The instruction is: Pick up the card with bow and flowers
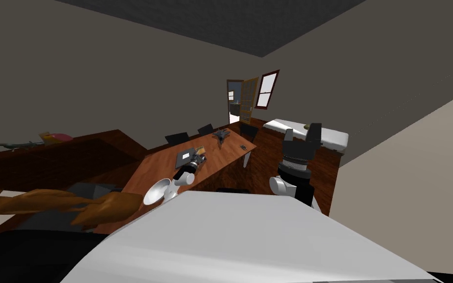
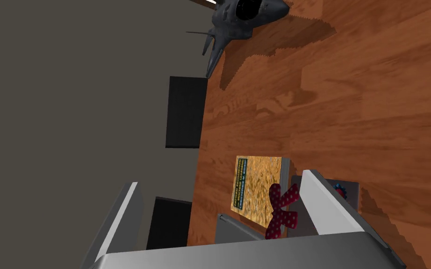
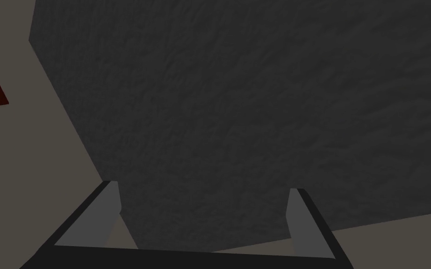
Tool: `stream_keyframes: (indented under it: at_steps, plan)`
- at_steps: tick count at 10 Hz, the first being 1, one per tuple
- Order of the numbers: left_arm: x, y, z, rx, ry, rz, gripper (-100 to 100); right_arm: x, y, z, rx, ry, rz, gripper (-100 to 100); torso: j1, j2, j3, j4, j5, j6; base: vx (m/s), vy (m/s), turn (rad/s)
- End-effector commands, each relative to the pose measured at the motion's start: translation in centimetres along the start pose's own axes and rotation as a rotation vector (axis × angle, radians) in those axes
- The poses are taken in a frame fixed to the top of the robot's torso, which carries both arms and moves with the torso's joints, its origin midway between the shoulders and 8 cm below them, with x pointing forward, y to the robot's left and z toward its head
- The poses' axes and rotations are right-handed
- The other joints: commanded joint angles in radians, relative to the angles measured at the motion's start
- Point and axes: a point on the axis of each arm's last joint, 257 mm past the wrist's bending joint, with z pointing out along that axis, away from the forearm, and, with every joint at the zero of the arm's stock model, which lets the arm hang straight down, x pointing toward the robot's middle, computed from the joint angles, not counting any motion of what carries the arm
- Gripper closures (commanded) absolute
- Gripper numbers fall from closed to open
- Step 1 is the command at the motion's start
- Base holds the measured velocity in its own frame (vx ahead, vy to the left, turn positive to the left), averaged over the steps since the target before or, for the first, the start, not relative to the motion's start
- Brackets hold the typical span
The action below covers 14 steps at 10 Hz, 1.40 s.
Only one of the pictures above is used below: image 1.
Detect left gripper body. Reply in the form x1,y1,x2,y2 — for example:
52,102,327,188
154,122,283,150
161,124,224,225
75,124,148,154
189,154,207,169

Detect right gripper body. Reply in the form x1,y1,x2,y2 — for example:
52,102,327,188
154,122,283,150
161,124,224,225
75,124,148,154
281,139,318,163

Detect white bed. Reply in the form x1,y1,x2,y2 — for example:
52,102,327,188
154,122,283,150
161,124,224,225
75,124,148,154
263,118,349,153

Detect grey laptop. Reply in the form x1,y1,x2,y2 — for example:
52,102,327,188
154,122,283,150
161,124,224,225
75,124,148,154
175,148,196,170

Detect brown wooden table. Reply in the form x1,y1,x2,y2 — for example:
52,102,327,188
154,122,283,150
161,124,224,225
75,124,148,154
92,127,257,235

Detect dark grey model plane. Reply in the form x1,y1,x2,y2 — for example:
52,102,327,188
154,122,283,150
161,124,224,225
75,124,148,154
212,129,231,148

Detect red framed window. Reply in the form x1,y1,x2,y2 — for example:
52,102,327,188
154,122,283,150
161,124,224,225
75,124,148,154
254,69,281,110

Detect wooden door with panes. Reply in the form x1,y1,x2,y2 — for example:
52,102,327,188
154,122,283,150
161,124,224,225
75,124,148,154
240,77,260,125

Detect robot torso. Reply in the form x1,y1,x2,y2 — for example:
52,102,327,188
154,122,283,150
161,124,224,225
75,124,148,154
59,188,444,283

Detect brown plant leaves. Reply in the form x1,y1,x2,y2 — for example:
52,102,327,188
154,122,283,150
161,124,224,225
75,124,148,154
0,187,145,231

